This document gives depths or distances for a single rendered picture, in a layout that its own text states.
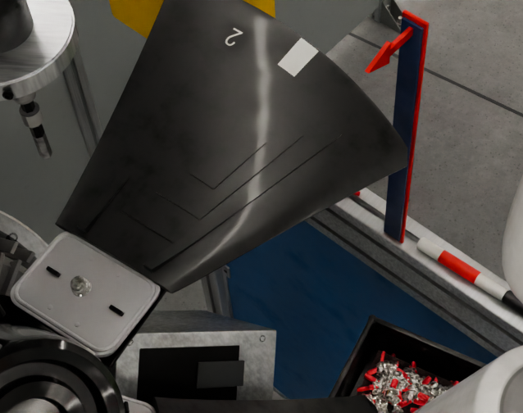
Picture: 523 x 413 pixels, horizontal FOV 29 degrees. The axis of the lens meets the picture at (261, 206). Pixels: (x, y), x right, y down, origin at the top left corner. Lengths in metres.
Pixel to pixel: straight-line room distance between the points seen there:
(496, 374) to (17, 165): 1.30
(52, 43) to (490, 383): 0.27
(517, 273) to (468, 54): 1.99
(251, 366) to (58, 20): 0.46
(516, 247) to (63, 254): 0.35
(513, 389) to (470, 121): 1.81
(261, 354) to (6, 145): 0.91
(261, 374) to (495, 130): 1.50
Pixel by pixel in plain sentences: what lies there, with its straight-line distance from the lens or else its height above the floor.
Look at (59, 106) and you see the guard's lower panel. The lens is 1.75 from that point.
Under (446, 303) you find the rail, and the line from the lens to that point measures 1.13.
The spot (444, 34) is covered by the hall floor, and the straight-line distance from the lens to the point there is 2.50.
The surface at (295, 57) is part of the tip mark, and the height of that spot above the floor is 1.22.
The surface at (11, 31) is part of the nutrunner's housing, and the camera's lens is 0.48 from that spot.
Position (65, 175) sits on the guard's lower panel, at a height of 0.34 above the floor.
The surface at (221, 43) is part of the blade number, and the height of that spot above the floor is 1.23.
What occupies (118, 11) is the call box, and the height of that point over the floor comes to 1.00.
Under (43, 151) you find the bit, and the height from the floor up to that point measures 1.37.
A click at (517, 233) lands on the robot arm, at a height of 1.40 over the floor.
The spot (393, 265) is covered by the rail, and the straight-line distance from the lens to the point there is 1.15.
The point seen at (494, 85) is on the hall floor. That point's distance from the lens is 2.41.
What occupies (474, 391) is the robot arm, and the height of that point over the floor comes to 1.30.
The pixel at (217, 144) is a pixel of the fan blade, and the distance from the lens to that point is 0.74.
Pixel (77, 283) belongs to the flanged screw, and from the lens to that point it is 0.70.
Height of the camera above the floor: 1.80
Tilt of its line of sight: 56 degrees down
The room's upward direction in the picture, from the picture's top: 5 degrees counter-clockwise
